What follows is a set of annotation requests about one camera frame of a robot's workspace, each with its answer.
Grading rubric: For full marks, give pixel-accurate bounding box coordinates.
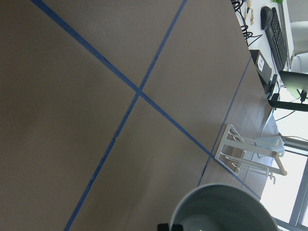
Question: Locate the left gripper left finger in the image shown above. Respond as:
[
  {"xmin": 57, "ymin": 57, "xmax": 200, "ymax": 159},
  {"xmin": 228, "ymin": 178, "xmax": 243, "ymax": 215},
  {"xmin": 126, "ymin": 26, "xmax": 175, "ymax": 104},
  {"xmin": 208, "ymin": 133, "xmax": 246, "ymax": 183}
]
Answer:
[{"xmin": 157, "ymin": 223, "xmax": 169, "ymax": 231}]

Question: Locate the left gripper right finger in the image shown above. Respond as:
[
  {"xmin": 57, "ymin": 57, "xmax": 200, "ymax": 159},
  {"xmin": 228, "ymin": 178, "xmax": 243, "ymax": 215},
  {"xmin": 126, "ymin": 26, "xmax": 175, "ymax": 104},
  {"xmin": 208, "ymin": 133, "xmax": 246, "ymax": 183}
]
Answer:
[{"xmin": 172, "ymin": 224, "xmax": 184, "ymax": 231}]

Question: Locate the grey plastic cup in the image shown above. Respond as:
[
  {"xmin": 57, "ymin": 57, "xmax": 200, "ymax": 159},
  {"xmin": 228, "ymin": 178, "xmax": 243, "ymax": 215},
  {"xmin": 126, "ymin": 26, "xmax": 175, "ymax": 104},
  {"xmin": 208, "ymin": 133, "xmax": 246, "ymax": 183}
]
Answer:
[{"xmin": 169, "ymin": 183, "xmax": 278, "ymax": 231}]

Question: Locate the light blue plastic cup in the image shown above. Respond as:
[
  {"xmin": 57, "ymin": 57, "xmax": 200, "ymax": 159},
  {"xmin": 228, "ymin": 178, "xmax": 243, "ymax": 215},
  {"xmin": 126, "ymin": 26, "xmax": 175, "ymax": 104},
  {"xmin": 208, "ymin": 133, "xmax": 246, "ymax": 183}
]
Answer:
[{"xmin": 254, "ymin": 136, "xmax": 285, "ymax": 154}]

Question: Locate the black keyboard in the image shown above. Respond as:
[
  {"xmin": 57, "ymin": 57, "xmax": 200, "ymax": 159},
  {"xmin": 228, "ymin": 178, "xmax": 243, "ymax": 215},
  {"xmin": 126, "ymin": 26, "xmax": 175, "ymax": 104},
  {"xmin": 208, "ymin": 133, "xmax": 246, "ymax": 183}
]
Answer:
[{"xmin": 269, "ymin": 7, "xmax": 288, "ymax": 71}]

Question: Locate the black computer mouse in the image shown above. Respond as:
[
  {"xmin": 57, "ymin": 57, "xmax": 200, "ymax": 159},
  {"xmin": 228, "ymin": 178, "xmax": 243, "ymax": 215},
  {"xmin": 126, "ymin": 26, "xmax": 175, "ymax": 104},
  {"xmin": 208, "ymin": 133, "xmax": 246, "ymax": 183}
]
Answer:
[{"xmin": 260, "ymin": 6, "xmax": 272, "ymax": 30}]

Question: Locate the white wire cup rack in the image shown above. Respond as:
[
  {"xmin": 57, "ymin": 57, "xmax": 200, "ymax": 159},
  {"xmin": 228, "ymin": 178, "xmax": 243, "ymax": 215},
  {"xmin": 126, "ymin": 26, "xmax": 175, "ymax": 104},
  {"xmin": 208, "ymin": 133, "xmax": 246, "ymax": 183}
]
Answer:
[{"xmin": 215, "ymin": 124, "xmax": 287, "ymax": 183}]

